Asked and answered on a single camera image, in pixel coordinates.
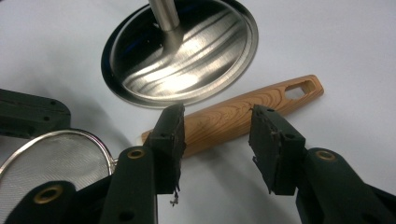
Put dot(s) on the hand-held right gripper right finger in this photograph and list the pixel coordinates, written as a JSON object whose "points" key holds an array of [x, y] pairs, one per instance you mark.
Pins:
{"points": [[280, 155]]}

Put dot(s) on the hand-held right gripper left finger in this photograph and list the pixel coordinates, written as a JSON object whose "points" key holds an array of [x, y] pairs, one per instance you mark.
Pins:
{"points": [[165, 149]]}

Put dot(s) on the steel utensil stand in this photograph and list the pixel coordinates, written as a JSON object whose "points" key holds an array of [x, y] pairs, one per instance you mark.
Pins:
{"points": [[186, 62]]}

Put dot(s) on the white table mat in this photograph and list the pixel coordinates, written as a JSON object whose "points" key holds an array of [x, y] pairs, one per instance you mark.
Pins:
{"points": [[342, 46]]}

